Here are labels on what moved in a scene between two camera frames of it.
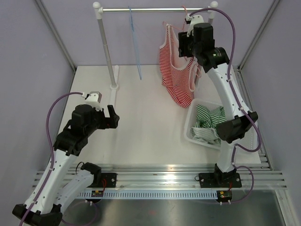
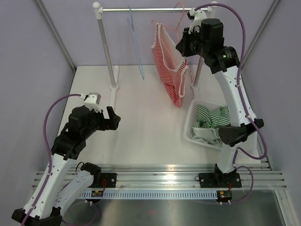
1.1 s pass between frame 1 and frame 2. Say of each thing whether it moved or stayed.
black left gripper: stayed
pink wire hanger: moved
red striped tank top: moved
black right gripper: stayed
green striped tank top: stayed
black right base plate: stayed
